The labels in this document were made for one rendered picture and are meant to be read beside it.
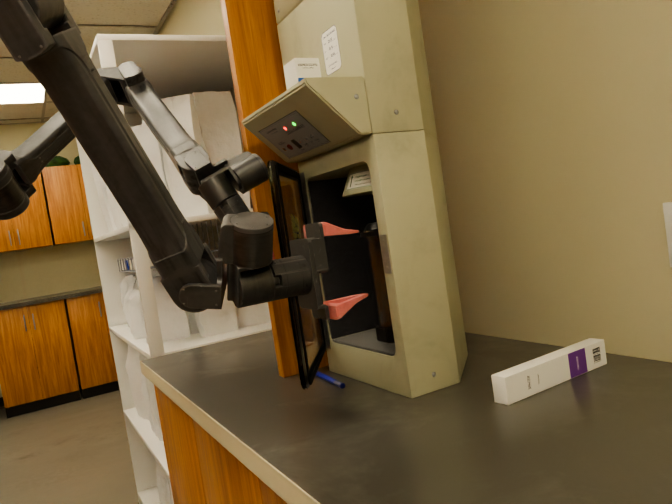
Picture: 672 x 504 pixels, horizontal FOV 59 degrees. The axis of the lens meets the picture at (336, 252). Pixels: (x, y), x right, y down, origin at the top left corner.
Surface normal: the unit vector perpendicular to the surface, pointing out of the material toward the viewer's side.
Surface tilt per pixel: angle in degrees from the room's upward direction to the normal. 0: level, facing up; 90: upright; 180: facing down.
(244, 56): 90
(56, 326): 90
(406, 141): 90
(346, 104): 90
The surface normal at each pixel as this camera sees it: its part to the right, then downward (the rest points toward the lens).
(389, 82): 0.47, -0.02
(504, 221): -0.87, 0.15
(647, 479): -0.15, -0.99
